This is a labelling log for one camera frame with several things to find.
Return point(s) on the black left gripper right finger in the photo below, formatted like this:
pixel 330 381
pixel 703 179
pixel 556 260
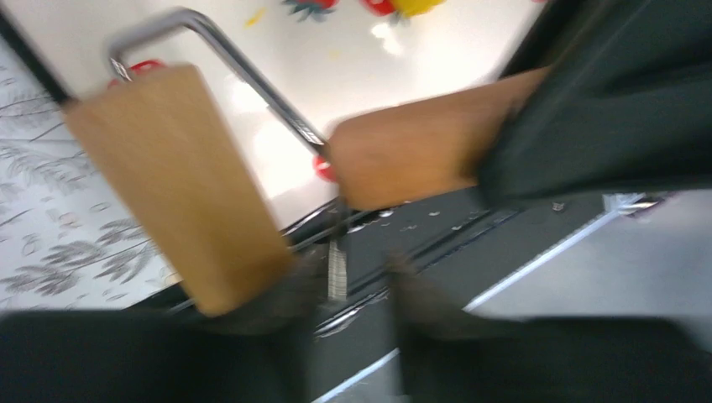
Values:
pixel 449 355

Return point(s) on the strawberry print rectangular tray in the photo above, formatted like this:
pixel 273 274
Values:
pixel 328 59

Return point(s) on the yellow dough piece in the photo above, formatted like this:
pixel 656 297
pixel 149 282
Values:
pixel 412 8

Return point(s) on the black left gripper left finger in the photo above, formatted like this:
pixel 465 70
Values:
pixel 258 353

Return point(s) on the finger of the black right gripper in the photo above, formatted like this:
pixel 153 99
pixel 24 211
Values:
pixel 627 109

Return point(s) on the wooden dough roller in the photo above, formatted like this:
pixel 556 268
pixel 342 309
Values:
pixel 160 139

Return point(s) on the floral tablecloth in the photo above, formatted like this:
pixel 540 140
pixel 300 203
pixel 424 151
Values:
pixel 67 242

